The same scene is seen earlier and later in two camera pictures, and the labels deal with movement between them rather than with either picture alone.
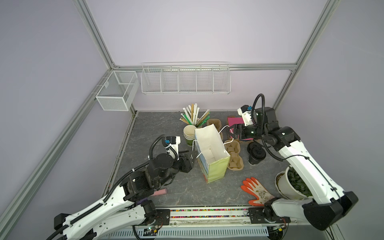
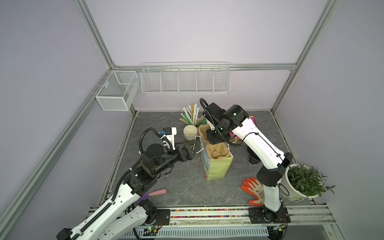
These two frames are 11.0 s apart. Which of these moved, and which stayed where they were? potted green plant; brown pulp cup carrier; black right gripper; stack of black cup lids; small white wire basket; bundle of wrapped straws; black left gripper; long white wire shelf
Moved: black left gripper; black right gripper; brown pulp cup carrier
Stayed: stack of black cup lids; potted green plant; long white wire shelf; small white wire basket; bundle of wrapped straws
